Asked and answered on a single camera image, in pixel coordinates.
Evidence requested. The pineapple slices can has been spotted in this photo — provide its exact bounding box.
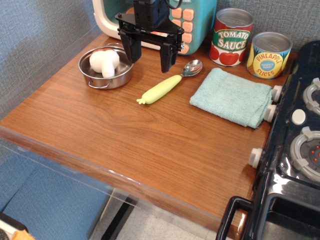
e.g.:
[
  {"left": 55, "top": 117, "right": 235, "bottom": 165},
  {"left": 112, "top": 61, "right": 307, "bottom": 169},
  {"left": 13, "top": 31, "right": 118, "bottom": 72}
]
[{"left": 246, "top": 31, "right": 293, "bottom": 80}]

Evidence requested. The white plush mushroom toy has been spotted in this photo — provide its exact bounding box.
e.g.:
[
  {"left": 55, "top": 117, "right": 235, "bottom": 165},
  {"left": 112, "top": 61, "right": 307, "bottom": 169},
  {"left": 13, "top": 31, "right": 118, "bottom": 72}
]
[{"left": 89, "top": 50, "right": 120, "bottom": 79}]

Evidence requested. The light blue folded cloth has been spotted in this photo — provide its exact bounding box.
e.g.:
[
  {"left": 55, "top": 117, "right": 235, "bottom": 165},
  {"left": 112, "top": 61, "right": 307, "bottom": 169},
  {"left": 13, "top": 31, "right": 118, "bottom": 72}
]
[{"left": 189, "top": 68, "right": 272, "bottom": 129}]

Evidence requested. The grey stove knob middle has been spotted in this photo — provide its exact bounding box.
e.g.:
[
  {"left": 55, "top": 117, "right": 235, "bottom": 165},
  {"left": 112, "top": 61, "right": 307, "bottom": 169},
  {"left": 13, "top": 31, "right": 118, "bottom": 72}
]
[{"left": 263, "top": 104, "right": 277, "bottom": 123}]

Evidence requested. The spoon with yellow-green handle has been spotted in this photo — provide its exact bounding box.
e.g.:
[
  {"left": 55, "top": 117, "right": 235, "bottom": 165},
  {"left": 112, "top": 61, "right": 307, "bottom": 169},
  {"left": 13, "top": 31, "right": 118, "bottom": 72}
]
[{"left": 136, "top": 59, "right": 203, "bottom": 105}]

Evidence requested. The grey stove knob bottom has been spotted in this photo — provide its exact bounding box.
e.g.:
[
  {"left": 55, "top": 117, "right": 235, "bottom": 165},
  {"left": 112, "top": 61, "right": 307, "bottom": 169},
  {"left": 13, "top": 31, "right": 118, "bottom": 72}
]
[{"left": 248, "top": 148, "right": 263, "bottom": 169}]

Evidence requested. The teal toy microwave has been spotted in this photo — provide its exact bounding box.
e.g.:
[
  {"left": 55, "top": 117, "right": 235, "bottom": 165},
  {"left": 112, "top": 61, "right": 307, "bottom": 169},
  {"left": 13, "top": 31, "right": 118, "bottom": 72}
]
[{"left": 92, "top": 0, "right": 217, "bottom": 56}]

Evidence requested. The tomato sauce can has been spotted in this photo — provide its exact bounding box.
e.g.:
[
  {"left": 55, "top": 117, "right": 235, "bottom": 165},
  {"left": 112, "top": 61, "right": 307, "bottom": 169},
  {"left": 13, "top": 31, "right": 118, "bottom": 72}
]
[{"left": 209, "top": 8, "right": 254, "bottom": 67}]

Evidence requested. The small steel pot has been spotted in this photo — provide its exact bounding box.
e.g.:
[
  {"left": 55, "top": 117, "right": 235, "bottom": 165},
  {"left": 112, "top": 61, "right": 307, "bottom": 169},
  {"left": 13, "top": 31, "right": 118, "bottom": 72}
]
[{"left": 78, "top": 43, "right": 134, "bottom": 90}]

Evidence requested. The grey stove knob top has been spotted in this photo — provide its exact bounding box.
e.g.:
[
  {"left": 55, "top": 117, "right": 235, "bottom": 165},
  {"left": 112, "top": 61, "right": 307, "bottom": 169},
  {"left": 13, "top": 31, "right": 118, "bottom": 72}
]
[{"left": 271, "top": 85, "right": 283, "bottom": 103}]

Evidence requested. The orange plush object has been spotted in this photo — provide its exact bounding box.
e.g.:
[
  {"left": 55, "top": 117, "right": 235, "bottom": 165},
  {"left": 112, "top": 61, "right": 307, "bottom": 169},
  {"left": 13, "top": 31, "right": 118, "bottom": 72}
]
[{"left": 12, "top": 230, "right": 35, "bottom": 240}]

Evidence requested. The grey stove knob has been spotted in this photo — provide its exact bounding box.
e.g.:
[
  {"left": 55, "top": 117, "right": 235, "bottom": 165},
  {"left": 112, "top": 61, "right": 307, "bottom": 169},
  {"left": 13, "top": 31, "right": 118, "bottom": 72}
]
[
  {"left": 248, "top": 148, "right": 263, "bottom": 169},
  {"left": 271, "top": 85, "right": 283, "bottom": 103},
  {"left": 263, "top": 104, "right": 277, "bottom": 123}
]

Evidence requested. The black toy stove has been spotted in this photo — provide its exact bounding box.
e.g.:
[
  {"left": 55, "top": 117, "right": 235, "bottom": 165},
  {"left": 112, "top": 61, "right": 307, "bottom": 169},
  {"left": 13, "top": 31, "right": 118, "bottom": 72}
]
[{"left": 216, "top": 40, "right": 320, "bottom": 240}]

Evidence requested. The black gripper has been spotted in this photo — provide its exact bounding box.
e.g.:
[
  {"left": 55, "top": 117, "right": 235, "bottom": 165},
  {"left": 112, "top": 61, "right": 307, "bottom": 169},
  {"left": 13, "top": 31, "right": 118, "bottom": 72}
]
[{"left": 115, "top": 0, "right": 184, "bottom": 73}]

